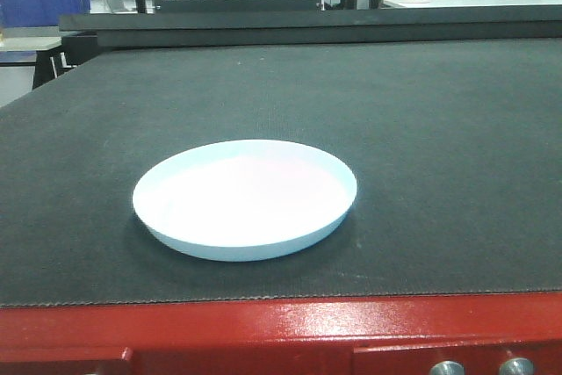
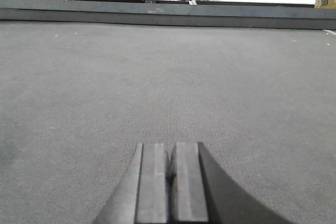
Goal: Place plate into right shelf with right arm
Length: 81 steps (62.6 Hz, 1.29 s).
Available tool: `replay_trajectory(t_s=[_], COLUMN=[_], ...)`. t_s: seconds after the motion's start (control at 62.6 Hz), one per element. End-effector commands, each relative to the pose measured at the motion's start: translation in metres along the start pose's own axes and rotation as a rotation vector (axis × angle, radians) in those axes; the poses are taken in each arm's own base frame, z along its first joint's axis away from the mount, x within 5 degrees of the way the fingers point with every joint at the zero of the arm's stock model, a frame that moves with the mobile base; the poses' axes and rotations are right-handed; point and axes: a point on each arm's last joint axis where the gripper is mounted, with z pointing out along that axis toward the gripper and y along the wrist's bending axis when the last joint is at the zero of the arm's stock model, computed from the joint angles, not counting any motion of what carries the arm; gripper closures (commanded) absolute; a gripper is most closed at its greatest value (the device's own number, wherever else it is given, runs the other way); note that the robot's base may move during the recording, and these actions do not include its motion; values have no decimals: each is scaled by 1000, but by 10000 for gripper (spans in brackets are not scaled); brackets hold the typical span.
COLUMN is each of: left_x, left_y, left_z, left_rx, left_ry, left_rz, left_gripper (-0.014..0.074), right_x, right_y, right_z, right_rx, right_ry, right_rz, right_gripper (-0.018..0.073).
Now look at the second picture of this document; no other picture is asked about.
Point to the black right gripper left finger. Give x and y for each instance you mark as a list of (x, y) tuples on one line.
[(141, 196)]

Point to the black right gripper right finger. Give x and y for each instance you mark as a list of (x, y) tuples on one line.
[(202, 192)]

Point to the dark grey table mat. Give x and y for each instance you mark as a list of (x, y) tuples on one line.
[(84, 82)]

